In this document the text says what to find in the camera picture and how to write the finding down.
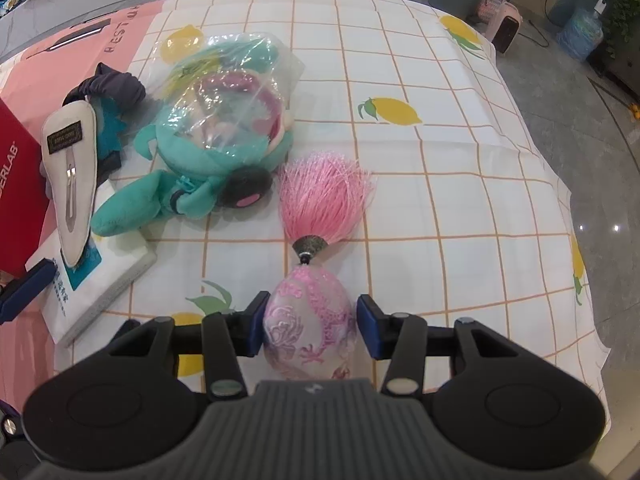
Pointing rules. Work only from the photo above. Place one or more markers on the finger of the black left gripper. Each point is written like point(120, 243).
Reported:
point(18, 294)

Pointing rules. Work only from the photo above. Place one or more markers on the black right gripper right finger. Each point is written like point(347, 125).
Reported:
point(400, 339)

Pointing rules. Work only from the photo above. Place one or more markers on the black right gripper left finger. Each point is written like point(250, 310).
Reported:
point(226, 337)

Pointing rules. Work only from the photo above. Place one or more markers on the pink embroidered sachet with tassel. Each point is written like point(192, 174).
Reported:
point(310, 321)

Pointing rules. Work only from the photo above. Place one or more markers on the white tissue packet teal label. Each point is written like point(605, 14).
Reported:
point(79, 294)

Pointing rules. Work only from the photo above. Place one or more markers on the teal plush doll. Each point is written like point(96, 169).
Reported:
point(222, 129)

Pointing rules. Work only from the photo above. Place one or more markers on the dark navy cloth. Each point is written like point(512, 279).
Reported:
point(124, 89)

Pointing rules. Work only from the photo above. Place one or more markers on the red cardboard box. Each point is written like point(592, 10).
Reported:
point(24, 203)

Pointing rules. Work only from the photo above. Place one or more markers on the lemon patterned grid tablecloth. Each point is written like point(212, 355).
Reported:
point(467, 219)

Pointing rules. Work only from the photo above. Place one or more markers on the small pink heater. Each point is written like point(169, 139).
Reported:
point(503, 21)

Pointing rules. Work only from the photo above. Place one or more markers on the blue water bottle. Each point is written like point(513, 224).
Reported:
point(583, 32)

